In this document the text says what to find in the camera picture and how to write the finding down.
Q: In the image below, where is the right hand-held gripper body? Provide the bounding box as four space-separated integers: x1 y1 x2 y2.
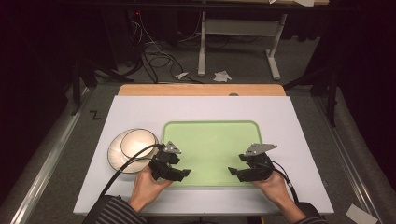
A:
238 143 278 183

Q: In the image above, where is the white floor cable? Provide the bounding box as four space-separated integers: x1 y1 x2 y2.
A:
133 12 176 60

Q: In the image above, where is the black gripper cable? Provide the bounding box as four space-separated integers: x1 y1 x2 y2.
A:
98 143 165 198
269 160 301 204

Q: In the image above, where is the black metal stand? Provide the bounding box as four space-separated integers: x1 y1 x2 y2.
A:
70 58 135 117
282 65 341 128

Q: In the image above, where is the aluminium floor rail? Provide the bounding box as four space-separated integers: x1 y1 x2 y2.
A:
313 95 385 224
8 87 95 224

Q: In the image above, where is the wooden table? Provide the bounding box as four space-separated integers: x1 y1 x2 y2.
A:
118 83 287 97

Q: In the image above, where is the person's left hand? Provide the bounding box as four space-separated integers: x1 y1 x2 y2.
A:
128 165 174 214

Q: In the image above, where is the flat white paper sheet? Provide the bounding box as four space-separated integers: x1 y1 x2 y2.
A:
345 203 379 224

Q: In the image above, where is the light green tray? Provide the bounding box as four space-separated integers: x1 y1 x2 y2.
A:
162 119 263 189

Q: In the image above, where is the black computer tower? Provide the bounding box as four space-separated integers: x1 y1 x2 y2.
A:
102 8 145 72

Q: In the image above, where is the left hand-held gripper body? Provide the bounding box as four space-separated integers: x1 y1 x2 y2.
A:
148 140 182 181

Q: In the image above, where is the large crumpled white paper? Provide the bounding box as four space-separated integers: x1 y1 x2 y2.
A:
213 70 233 84

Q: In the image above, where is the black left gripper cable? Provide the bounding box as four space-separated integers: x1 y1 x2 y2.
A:
98 143 165 198

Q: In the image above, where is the person's right hand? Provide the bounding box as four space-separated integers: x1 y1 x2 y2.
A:
251 170 294 208

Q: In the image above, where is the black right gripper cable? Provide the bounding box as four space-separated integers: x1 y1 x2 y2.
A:
269 160 301 204

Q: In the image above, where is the black floor cable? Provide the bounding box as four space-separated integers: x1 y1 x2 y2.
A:
141 41 204 85

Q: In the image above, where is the white table board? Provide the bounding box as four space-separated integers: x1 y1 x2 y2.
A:
73 94 335 217

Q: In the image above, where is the white metal desk frame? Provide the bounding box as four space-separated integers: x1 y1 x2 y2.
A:
197 10 289 81

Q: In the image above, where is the white bowl dark rim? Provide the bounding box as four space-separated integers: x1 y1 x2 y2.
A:
120 128 161 160

